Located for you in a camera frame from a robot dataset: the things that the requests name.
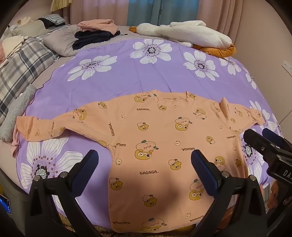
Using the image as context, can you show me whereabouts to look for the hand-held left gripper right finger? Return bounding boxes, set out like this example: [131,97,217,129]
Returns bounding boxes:
[190,150,268,237]

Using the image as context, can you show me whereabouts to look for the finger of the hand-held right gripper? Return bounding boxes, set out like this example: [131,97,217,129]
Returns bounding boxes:
[262,128,292,152]
[243,129,292,181]

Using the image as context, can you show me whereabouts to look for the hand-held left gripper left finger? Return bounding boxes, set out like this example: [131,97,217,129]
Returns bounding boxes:
[25,149,99,237]

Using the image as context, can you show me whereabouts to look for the orange cartoon print shirt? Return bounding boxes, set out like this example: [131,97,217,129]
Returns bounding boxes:
[16,90,266,234]

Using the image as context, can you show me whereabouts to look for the dark navy clothes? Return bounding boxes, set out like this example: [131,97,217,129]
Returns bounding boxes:
[72,30,127,51]

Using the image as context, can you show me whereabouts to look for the pink folded clothes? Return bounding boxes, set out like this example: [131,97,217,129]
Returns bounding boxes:
[78,19,118,33]

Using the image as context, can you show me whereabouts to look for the orange printed cloth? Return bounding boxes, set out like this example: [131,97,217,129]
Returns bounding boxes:
[266,181,280,211]

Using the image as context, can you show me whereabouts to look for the light pink cloth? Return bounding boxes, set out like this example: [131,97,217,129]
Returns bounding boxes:
[9,128,21,147]

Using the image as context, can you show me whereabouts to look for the smartphone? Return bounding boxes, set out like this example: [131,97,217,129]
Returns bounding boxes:
[0,194,12,215]

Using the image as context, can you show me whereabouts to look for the purple floral bedsheet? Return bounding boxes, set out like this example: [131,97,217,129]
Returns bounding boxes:
[17,38,284,219]

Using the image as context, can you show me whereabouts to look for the grey plaid blanket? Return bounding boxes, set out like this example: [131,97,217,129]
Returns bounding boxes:
[0,36,60,125]

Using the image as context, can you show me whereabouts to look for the grey pillow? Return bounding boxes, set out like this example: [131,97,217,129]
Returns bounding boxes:
[43,24,88,57]

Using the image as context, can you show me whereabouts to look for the cream cloth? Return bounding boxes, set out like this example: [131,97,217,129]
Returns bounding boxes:
[0,34,25,58]

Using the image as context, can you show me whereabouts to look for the striped grey cloth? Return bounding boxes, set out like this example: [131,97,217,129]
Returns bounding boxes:
[41,13,67,27]

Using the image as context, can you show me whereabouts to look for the pink curtain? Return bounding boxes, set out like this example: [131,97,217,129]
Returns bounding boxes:
[68,0,242,31]

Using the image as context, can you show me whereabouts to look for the yellow pleated curtain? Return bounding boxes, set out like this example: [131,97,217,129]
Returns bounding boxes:
[50,0,70,12]

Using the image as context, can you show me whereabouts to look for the blue curtain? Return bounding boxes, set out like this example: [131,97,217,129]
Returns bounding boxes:
[127,0,170,26]

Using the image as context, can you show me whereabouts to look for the white wall socket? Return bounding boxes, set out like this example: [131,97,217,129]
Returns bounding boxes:
[281,60,292,75]

